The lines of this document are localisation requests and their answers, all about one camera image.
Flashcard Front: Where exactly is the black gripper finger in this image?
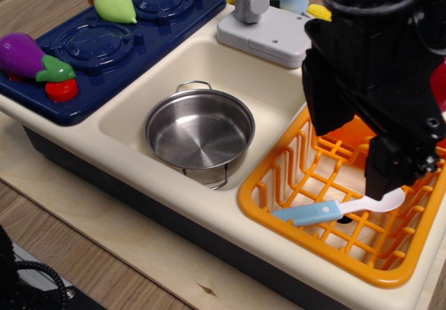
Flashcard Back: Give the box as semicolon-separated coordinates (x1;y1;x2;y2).
365;134;440;201
304;79;355;136

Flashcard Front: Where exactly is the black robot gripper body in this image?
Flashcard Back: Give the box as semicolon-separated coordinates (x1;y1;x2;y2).
302;0;445;139

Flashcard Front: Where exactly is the blue and white plastic spoon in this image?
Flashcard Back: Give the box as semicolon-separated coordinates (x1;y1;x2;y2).
272;188;406;227

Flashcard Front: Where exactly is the stainless steel pan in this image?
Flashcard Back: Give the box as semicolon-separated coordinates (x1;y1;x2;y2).
144;80;256;190

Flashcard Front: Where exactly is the red plastic cup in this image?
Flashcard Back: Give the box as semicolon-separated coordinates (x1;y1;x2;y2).
430;60;446;112

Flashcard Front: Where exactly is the yellow toy corn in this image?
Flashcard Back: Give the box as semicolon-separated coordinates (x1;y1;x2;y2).
307;3;332;22

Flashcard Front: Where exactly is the orange plastic dish rack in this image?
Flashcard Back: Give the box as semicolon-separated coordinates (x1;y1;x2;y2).
238;109;445;288

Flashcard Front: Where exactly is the grey toy faucet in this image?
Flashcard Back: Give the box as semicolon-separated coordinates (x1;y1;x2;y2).
217;0;311;68

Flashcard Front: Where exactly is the cream toy kitchen sink unit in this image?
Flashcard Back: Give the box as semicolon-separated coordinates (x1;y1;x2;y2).
1;8;445;309

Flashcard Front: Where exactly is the navy blue toy stove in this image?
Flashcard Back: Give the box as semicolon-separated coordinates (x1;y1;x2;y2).
1;0;226;126

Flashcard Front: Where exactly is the green toy pear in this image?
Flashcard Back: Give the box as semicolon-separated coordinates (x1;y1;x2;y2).
93;0;137;24

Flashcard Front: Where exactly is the red stove knob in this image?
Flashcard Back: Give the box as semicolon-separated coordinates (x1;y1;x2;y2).
45;79;79;102
7;72;26;82

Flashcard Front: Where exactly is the purple toy eggplant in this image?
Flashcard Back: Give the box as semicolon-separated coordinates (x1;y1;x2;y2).
1;32;76;83

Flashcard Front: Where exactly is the black braided cable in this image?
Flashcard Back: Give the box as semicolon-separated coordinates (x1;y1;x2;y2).
0;224;67;310

